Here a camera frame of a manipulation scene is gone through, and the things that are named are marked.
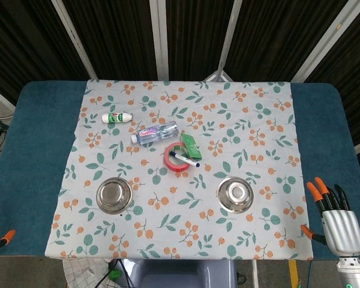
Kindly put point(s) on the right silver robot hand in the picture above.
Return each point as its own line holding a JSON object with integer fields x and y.
{"x": 343, "y": 231}

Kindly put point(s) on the metal bowl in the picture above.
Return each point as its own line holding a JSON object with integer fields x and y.
{"x": 114, "y": 195}
{"x": 235, "y": 195}

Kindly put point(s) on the teal blue table cover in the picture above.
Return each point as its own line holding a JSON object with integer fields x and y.
{"x": 33, "y": 135}

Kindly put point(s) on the small white green bottle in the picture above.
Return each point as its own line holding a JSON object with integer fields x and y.
{"x": 115, "y": 117}

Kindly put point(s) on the small green object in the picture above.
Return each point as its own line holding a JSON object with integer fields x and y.
{"x": 115, "y": 274}

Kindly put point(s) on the floral white tablecloth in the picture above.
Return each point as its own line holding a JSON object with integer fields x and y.
{"x": 180, "y": 210}

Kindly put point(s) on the blue-grey robot torso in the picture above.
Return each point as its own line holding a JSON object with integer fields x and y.
{"x": 180, "y": 274}

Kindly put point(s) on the green packet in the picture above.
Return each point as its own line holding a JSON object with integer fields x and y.
{"x": 193, "y": 147}

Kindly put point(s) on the white marker blue cap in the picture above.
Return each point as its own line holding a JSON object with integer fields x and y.
{"x": 184, "y": 159}

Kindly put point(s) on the clear plastic water bottle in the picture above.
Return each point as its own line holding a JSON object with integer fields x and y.
{"x": 156, "y": 132}

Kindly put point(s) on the red tape roll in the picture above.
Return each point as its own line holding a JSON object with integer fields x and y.
{"x": 171, "y": 163}

